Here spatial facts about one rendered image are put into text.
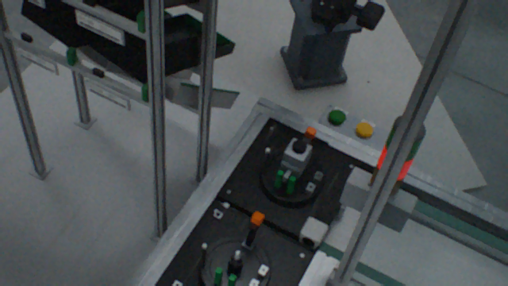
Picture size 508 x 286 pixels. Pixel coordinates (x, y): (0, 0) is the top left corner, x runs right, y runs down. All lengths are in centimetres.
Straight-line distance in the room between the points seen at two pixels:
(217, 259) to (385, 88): 74
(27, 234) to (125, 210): 21
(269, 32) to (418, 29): 153
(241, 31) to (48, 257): 82
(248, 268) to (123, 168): 44
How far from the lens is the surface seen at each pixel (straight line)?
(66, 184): 162
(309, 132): 145
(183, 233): 142
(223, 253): 137
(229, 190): 147
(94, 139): 169
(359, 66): 190
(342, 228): 152
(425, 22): 342
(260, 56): 187
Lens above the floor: 221
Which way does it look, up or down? 53 degrees down
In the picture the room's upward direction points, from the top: 9 degrees clockwise
